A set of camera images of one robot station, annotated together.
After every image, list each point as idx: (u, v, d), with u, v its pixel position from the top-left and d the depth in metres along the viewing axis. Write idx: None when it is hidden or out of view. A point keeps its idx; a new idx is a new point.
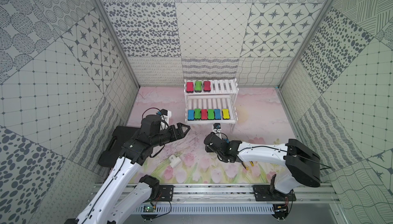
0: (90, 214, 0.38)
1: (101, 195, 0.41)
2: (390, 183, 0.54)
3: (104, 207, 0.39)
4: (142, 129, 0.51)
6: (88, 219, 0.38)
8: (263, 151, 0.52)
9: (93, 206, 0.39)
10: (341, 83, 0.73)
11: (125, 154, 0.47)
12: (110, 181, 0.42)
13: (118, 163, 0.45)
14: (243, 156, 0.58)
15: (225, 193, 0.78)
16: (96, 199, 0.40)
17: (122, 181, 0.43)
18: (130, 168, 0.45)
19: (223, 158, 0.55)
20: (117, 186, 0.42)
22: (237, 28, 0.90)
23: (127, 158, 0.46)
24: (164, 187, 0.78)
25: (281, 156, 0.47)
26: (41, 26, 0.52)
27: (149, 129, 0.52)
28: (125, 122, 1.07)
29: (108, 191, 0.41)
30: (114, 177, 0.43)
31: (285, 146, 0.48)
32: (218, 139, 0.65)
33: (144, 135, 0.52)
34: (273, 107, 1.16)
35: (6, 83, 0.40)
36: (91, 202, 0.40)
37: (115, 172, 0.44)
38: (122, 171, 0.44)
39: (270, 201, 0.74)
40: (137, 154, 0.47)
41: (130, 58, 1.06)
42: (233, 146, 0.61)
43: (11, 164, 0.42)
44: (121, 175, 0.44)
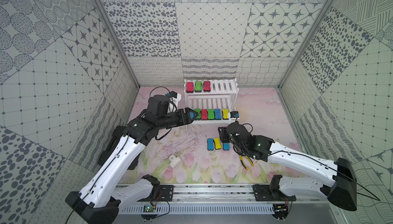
0: (92, 191, 0.37)
1: (103, 173, 0.39)
2: (390, 183, 0.54)
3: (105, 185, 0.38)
4: (148, 109, 0.48)
6: (90, 194, 0.37)
8: (306, 162, 0.46)
9: (95, 183, 0.38)
10: (341, 83, 0.73)
11: (129, 132, 0.44)
12: (112, 160, 0.41)
13: (121, 143, 0.43)
14: (276, 158, 0.51)
15: (225, 193, 0.78)
16: (97, 176, 0.39)
17: (124, 160, 0.41)
18: (133, 147, 0.42)
19: (247, 153, 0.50)
20: (119, 164, 0.40)
22: (237, 28, 0.90)
23: (130, 137, 0.43)
24: (164, 187, 0.78)
25: (329, 174, 0.42)
26: (41, 26, 0.52)
27: (156, 109, 0.48)
28: (125, 122, 1.07)
29: (110, 169, 0.40)
30: (116, 156, 0.41)
31: (334, 164, 0.43)
32: (245, 130, 0.57)
33: (150, 115, 0.49)
34: (273, 107, 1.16)
35: (6, 83, 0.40)
36: (93, 179, 0.39)
37: (117, 151, 0.42)
38: (125, 150, 0.42)
39: (270, 201, 0.74)
40: (140, 132, 0.44)
41: (130, 58, 1.06)
42: (263, 144, 0.53)
43: (11, 164, 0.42)
44: (123, 153, 0.41)
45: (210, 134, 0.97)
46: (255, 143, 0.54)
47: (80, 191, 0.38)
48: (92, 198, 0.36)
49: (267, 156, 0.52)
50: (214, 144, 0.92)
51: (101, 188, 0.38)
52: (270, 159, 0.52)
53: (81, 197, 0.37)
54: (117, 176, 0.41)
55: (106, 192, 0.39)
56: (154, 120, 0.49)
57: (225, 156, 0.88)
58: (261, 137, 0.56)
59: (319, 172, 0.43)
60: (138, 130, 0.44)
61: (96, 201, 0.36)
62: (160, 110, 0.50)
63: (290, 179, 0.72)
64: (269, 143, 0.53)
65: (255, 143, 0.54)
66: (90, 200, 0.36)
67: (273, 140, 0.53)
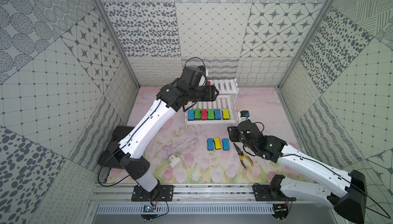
0: (129, 143, 0.42)
1: (137, 130, 0.43)
2: (390, 183, 0.54)
3: (139, 140, 0.42)
4: (182, 78, 0.49)
6: (127, 146, 0.42)
8: (318, 170, 0.45)
9: (132, 137, 0.42)
10: (341, 83, 0.73)
11: (161, 97, 0.46)
12: (146, 119, 0.44)
13: (154, 106, 0.45)
14: (286, 160, 0.50)
15: (225, 193, 0.78)
16: (134, 131, 0.43)
17: (155, 120, 0.44)
18: (164, 110, 0.44)
19: (257, 152, 0.57)
20: (151, 125, 0.43)
22: (237, 28, 0.90)
23: (162, 102, 0.45)
24: (164, 187, 0.78)
25: (341, 184, 0.41)
26: (41, 26, 0.52)
27: (190, 79, 0.49)
28: (125, 122, 1.07)
29: (144, 127, 0.43)
30: (149, 116, 0.44)
31: (349, 176, 0.42)
32: (256, 129, 0.56)
33: (183, 84, 0.50)
34: (273, 107, 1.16)
35: (6, 83, 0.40)
36: (131, 133, 0.43)
37: (151, 112, 0.44)
38: (156, 112, 0.44)
39: (270, 201, 0.74)
40: (172, 99, 0.44)
41: (130, 58, 1.06)
42: (274, 144, 0.53)
43: (11, 164, 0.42)
44: (155, 115, 0.44)
45: (210, 134, 0.97)
46: (266, 143, 0.54)
47: (121, 140, 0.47)
48: (129, 150, 0.41)
49: (278, 157, 0.51)
50: (214, 144, 0.92)
51: (135, 142, 0.42)
52: (280, 161, 0.52)
53: (120, 146, 0.42)
54: (150, 134, 0.44)
55: (140, 146, 0.43)
56: (186, 89, 0.49)
57: (225, 156, 0.88)
58: (273, 137, 0.55)
59: (331, 181, 0.42)
60: (170, 96, 0.45)
61: (133, 152, 0.41)
62: (193, 81, 0.50)
63: (293, 181, 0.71)
64: (281, 146, 0.52)
65: (266, 143, 0.54)
66: (128, 150, 0.41)
67: (285, 142, 0.53)
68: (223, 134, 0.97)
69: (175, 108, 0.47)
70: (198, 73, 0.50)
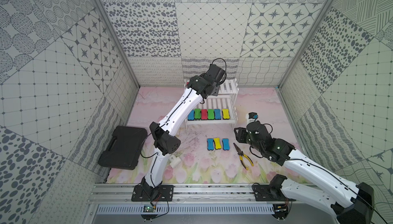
0: (167, 122, 0.52)
1: (173, 112, 0.53)
2: (390, 183, 0.54)
3: (176, 121, 0.52)
4: (208, 72, 0.59)
6: (165, 125, 0.52)
8: (325, 177, 0.45)
9: (169, 118, 0.52)
10: (341, 83, 0.73)
11: (192, 86, 0.55)
12: (180, 104, 0.53)
13: (186, 92, 0.54)
14: (292, 164, 0.50)
15: (225, 192, 0.78)
16: (170, 114, 0.53)
17: (189, 105, 0.53)
18: (195, 96, 0.53)
19: (263, 153, 0.57)
20: (186, 108, 0.53)
22: (237, 28, 0.90)
23: (193, 90, 0.54)
24: (164, 187, 0.78)
25: (347, 194, 0.41)
26: (41, 26, 0.52)
27: (216, 73, 0.59)
28: (125, 122, 1.07)
29: (178, 110, 0.52)
30: (183, 101, 0.53)
31: (356, 187, 0.42)
32: (265, 131, 0.57)
33: (209, 77, 0.59)
34: (273, 107, 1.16)
35: (6, 83, 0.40)
36: (167, 116, 0.53)
37: (183, 97, 0.54)
38: (189, 98, 0.53)
39: (271, 202, 0.74)
40: (201, 87, 0.53)
41: (130, 58, 1.06)
42: (282, 148, 0.53)
43: (11, 164, 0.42)
44: (188, 101, 0.53)
45: (210, 134, 0.97)
46: (274, 146, 0.54)
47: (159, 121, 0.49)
48: (167, 128, 0.51)
49: (284, 160, 0.52)
50: (214, 144, 0.92)
51: (173, 122, 0.51)
52: (286, 164, 0.52)
53: (159, 125, 0.52)
54: (183, 117, 0.54)
55: (175, 127, 0.52)
56: (212, 82, 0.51)
57: (225, 156, 0.88)
58: (281, 140, 0.55)
59: (337, 191, 0.42)
60: (199, 84, 0.54)
61: (171, 130, 0.51)
62: (218, 76, 0.61)
63: (295, 184, 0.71)
64: (288, 149, 0.52)
65: (274, 145, 0.54)
66: (166, 129, 0.51)
67: (293, 147, 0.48)
68: (223, 134, 0.97)
69: (203, 96, 0.57)
70: (223, 71, 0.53)
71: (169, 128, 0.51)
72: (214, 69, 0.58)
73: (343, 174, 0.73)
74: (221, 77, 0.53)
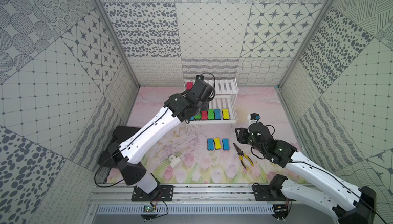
0: (129, 147, 0.41)
1: (140, 135, 0.43)
2: (390, 183, 0.54)
3: (139, 146, 0.41)
4: (192, 89, 0.50)
6: (127, 149, 0.41)
8: (328, 180, 0.44)
9: (133, 141, 0.42)
10: (341, 83, 0.73)
11: (169, 105, 0.46)
12: (151, 125, 0.43)
13: (160, 113, 0.45)
14: (295, 166, 0.50)
15: (225, 193, 0.78)
16: (136, 137, 0.42)
17: (160, 128, 0.43)
18: (169, 119, 0.44)
19: (265, 154, 0.57)
20: (154, 131, 0.43)
22: (237, 28, 0.90)
23: (169, 110, 0.45)
24: (164, 187, 0.78)
25: (350, 198, 0.41)
26: (41, 26, 0.52)
27: (200, 91, 0.49)
28: (125, 122, 1.07)
29: (147, 133, 0.42)
30: (154, 122, 0.44)
31: (358, 191, 0.41)
32: (267, 132, 0.57)
33: (192, 95, 0.50)
34: (273, 107, 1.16)
35: (6, 83, 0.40)
36: (133, 138, 0.43)
37: (156, 118, 0.44)
38: (161, 120, 0.44)
39: (271, 201, 0.74)
40: (179, 109, 0.44)
41: (130, 58, 1.06)
42: (284, 149, 0.53)
43: (11, 164, 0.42)
44: (159, 122, 0.44)
45: (210, 134, 0.97)
46: (276, 147, 0.54)
47: (123, 143, 0.42)
48: (128, 154, 0.40)
49: (286, 162, 0.51)
50: (214, 144, 0.92)
51: (135, 148, 0.41)
52: (288, 166, 0.52)
53: (120, 149, 0.42)
54: (151, 141, 0.44)
55: (138, 152, 0.42)
56: (194, 102, 0.49)
57: (225, 156, 0.88)
58: (283, 142, 0.55)
59: (340, 194, 0.42)
60: (177, 105, 0.45)
61: (131, 156, 0.40)
62: (203, 95, 0.51)
63: (296, 184, 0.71)
64: (290, 151, 0.52)
65: (276, 147, 0.54)
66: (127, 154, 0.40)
67: (296, 149, 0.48)
68: (223, 134, 0.97)
69: (180, 118, 0.47)
70: (210, 88, 0.51)
71: (129, 153, 0.40)
72: (200, 87, 0.48)
73: (343, 174, 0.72)
74: (206, 95, 0.52)
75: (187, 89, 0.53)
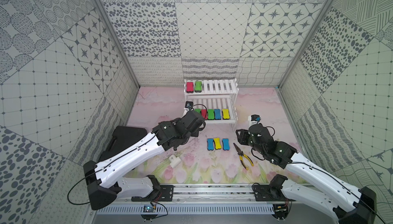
0: (105, 169, 0.40)
1: (119, 158, 0.42)
2: (390, 183, 0.54)
3: (117, 170, 0.40)
4: (182, 119, 0.50)
6: (103, 172, 0.40)
8: (328, 181, 0.45)
9: (111, 164, 0.41)
10: (341, 83, 0.73)
11: (156, 132, 0.46)
12: (133, 150, 0.43)
13: (145, 139, 0.45)
14: (295, 168, 0.50)
15: (225, 193, 0.78)
16: (115, 160, 0.41)
17: (143, 154, 0.43)
18: (154, 147, 0.43)
19: (265, 155, 0.57)
20: (137, 156, 0.42)
22: (237, 28, 0.90)
23: (156, 137, 0.45)
24: (164, 187, 0.78)
25: (350, 199, 0.41)
26: (41, 26, 0.52)
27: (190, 122, 0.49)
28: (125, 122, 1.07)
29: (127, 157, 0.42)
30: (137, 148, 0.43)
31: (358, 192, 0.42)
32: (267, 134, 0.57)
33: (182, 125, 0.50)
34: (273, 107, 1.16)
35: (6, 83, 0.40)
36: (111, 161, 0.41)
37: (140, 143, 0.44)
38: (146, 146, 0.43)
39: (270, 201, 0.74)
40: (166, 137, 0.45)
41: (130, 58, 1.06)
42: (284, 150, 0.53)
43: (11, 164, 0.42)
44: (143, 149, 0.43)
45: (210, 134, 0.97)
46: (276, 148, 0.54)
47: (98, 163, 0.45)
48: (102, 176, 0.39)
49: (286, 163, 0.52)
50: (214, 144, 0.92)
51: (112, 171, 0.40)
52: (288, 168, 0.52)
53: (95, 169, 0.40)
54: (129, 166, 0.42)
55: (114, 176, 0.40)
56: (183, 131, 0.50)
57: (225, 156, 0.88)
58: (283, 143, 0.55)
59: (340, 195, 0.42)
60: (165, 133, 0.46)
61: (105, 180, 0.38)
62: (192, 126, 0.51)
63: (296, 185, 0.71)
64: (291, 153, 0.52)
65: (276, 148, 0.54)
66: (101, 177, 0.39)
67: (296, 150, 0.53)
68: (223, 134, 0.97)
69: (166, 147, 0.46)
70: (199, 120, 0.51)
71: (104, 176, 0.39)
72: (189, 118, 0.49)
73: (343, 175, 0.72)
74: (195, 127, 0.52)
75: (177, 119, 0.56)
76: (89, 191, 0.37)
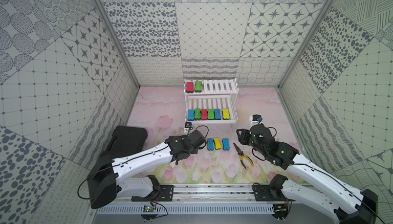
0: (122, 164, 0.44)
1: (136, 158, 0.46)
2: (390, 183, 0.54)
3: (133, 168, 0.44)
4: (189, 136, 0.60)
6: (119, 166, 0.43)
8: (329, 183, 0.45)
9: (128, 161, 0.45)
10: (341, 83, 0.73)
11: (168, 143, 0.54)
12: (149, 154, 0.48)
13: (159, 146, 0.52)
14: (297, 169, 0.50)
15: (225, 193, 0.78)
16: (131, 159, 0.46)
17: (157, 159, 0.49)
18: (168, 155, 0.50)
19: (267, 156, 0.56)
20: (152, 160, 0.48)
22: (237, 28, 0.90)
23: (168, 148, 0.52)
24: (164, 187, 0.78)
25: (352, 201, 0.41)
26: (41, 26, 0.52)
27: (196, 138, 0.58)
28: (125, 122, 1.07)
29: (143, 159, 0.46)
30: (152, 153, 0.49)
31: (361, 194, 0.42)
32: (269, 135, 0.57)
33: (188, 141, 0.59)
34: (273, 107, 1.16)
35: (6, 83, 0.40)
36: (127, 159, 0.45)
37: (155, 150, 0.50)
38: (160, 153, 0.50)
39: (270, 201, 0.74)
40: (176, 150, 0.52)
41: (130, 58, 1.06)
42: (286, 151, 0.53)
43: (11, 164, 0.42)
44: (158, 154, 0.49)
45: (210, 134, 0.97)
46: (277, 149, 0.54)
47: (115, 159, 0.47)
48: (119, 171, 0.42)
49: (287, 164, 0.52)
50: (214, 144, 0.92)
51: (129, 168, 0.44)
52: (290, 169, 0.52)
53: (113, 163, 0.43)
54: (143, 168, 0.47)
55: (129, 174, 0.43)
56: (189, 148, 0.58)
57: (225, 156, 0.88)
58: (285, 144, 0.55)
59: (342, 197, 0.42)
60: (175, 146, 0.54)
61: (121, 176, 0.41)
62: (197, 143, 0.60)
63: (297, 186, 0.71)
64: (292, 154, 0.52)
65: (278, 149, 0.54)
66: (117, 171, 0.42)
67: (298, 151, 0.52)
68: (223, 134, 0.97)
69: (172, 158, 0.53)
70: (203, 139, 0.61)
71: (121, 172, 0.42)
72: (195, 136, 0.59)
73: (343, 175, 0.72)
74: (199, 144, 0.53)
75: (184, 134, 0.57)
76: (108, 181, 0.39)
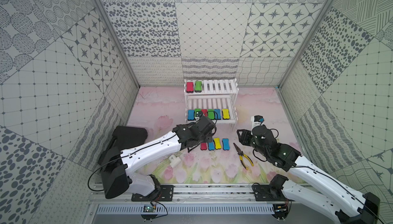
0: (130, 156, 0.43)
1: (145, 148, 0.46)
2: (390, 183, 0.54)
3: (142, 158, 0.43)
4: (198, 123, 0.57)
6: (128, 158, 0.42)
8: (332, 186, 0.44)
9: (136, 152, 0.44)
10: (341, 83, 0.73)
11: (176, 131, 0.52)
12: (156, 143, 0.47)
13: (168, 135, 0.50)
14: (299, 171, 0.50)
15: (225, 193, 0.78)
16: (139, 150, 0.45)
17: (165, 149, 0.48)
18: (176, 144, 0.49)
19: (269, 158, 0.56)
20: (159, 150, 0.47)
22: (237, 28, 0.90)
23: (177, 135, 0.51)
24: (164, 187, 0.78)
25: (354, 204, 0.41)
26: (41, 26, 0.52)
27: (203, 125, 0.56)
28: (125, 122, 1.07)
29: (150, 150, 0.46)
30: (160, 142, 0.48)
31: (363, 197, 0.42)
32: (271, 136, 0.56)
33: (196, 128, 0.57)
34: (273, 107, 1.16)
35: (6, 83, 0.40)
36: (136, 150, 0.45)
37: (163, 139, 0.49)
38: (167, 141, 0.49)
39: (271, 201, 0.74)
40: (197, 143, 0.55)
41: (130, 58, 1.06)
42: (288, 153, 0.53)
43: (11, 164, 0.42)
44: (166, 144, 0.48)
45: None
46: (279, 151, 0.54)
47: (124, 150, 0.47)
48: (128, 162, 0.42)
49: (289, 166, 0.51)
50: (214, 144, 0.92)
51: (137, 159, 0.43)
52: (292, 171, 0.51)
53: (122, 155, 0.43)
54: (151, 158, 0.46)
55: (138, 164, 0.43)
56: (197, 134, 0.56)
57: (225, 156, 0.88)
58: (287, 146, 0.55)
59: (344, 200, 0.42)
60: (184, 133, 0.52)
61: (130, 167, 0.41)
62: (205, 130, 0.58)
63: (298, 186, 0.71)
64: (294, 156, 0.52)
65: (279, 151, 0.54)
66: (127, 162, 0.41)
67: (300, 153, 0.52)
68: (223, 134, 0.97)
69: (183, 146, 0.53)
70: (213, 125, 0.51)
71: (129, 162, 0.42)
72: (204, 121, 0.56)
73: (343, 174, 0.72)
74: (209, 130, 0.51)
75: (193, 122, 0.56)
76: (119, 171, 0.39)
